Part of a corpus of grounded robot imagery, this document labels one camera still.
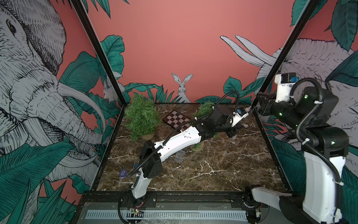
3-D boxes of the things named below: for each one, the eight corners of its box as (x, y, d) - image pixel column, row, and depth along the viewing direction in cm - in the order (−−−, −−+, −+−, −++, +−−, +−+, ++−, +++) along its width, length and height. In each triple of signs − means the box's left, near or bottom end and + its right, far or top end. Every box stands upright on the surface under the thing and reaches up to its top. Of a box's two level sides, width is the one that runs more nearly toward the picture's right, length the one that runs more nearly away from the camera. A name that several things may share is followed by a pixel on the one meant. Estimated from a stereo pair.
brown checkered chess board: (163, 121, 111) (163, 119, 109) (173, 112, 118) (173, 109, 115) (183, 133, 104) (183, 131, 102) (192, 122, 111) (192, 120, 108)
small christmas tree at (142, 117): (140, 149, 94) (123, 116, 66) (135, 135, 101) (118, 100, 73) (163, 139, 99) (157, 104, 72) (157, 126, 107) (149, 90, 79)
